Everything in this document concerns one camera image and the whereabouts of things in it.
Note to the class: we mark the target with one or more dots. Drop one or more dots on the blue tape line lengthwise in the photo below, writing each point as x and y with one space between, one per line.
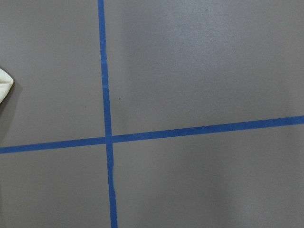
107 116

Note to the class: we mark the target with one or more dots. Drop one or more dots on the blue tape line crosswise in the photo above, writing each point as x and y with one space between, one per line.
219 128

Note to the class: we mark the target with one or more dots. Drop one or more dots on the cream long-sleeve printed shirt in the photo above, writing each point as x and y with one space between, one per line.
6 82

